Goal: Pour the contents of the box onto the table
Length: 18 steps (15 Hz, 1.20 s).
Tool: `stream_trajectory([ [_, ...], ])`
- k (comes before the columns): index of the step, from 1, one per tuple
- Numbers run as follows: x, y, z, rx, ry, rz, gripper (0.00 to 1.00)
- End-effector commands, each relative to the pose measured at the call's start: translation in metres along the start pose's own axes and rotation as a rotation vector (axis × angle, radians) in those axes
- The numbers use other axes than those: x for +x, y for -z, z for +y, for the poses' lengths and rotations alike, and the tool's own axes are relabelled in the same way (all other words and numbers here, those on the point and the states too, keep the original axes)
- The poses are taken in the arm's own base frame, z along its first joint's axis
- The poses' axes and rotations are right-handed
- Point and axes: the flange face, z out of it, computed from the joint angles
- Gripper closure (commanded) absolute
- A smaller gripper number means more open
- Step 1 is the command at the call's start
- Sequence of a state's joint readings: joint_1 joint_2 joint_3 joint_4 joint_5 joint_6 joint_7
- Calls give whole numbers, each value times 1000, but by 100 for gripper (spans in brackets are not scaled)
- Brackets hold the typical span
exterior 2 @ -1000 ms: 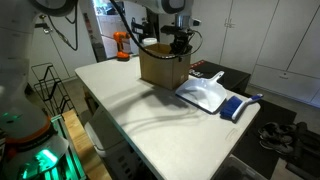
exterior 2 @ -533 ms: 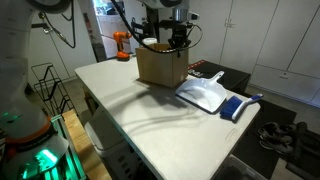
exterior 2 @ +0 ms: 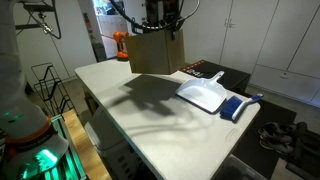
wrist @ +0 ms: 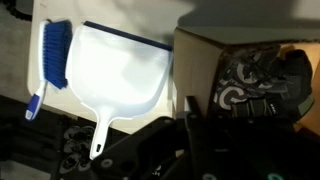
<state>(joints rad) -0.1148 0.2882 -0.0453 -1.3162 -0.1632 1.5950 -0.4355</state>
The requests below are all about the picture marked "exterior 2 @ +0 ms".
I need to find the brown cardboard box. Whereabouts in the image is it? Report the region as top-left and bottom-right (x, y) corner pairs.
(124, 28), (186, 76)

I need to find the blue white hand brush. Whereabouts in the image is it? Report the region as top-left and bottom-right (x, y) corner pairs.
(219, 93), (264, 122)

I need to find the black red-trimmed tray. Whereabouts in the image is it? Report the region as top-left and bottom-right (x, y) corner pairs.
(179, 59), (252, 95)

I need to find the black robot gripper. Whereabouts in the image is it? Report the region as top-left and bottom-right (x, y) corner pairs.
(145, 0), (183, 42)

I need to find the white laundry basket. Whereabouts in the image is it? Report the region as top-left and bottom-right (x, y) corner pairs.
(83, 105), (148, 180)

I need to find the grey sneaker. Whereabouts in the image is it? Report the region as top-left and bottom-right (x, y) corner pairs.
(259, 138), (295, 156)
(258, 121), (297, 140)

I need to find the black wire rack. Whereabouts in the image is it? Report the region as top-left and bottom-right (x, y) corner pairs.
(30, 62), (76, 116)

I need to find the black floor mat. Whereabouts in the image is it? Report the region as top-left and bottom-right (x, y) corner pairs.
(231, 93), (298, 180)

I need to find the white plastic dustpan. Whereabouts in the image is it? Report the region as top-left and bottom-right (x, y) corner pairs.
(175, 70), (229, 114)

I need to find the orange cordless drill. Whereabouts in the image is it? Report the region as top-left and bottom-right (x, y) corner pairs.
(112, 31), (132, 62)

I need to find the wooden board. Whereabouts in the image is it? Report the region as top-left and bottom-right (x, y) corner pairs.
(61, 109), (113, 180)

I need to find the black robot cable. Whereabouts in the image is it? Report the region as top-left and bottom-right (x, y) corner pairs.
(109, 0), (201, 33)

